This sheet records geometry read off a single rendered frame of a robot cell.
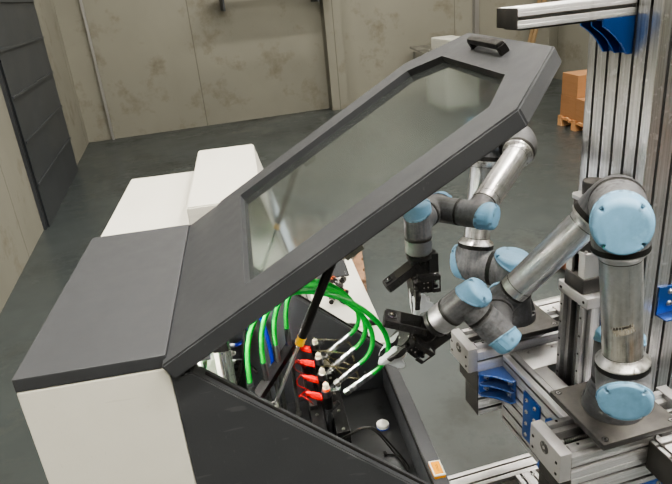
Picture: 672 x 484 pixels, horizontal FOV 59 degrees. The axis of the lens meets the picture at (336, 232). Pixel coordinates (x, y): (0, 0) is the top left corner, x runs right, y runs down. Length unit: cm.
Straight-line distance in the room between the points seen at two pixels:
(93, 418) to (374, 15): 1054
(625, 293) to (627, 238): 14
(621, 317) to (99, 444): 110
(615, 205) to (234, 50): 992
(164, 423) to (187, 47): 982
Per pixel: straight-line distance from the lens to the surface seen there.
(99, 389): 125
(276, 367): 180
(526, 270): 152
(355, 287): 242
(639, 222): 130
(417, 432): 176
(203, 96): 1095
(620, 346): 145
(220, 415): 127
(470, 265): 202
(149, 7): 1083
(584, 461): 173
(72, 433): 132
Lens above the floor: 211
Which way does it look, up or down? 22 degrees down
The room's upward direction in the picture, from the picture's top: 6 degrees counter-clockwise
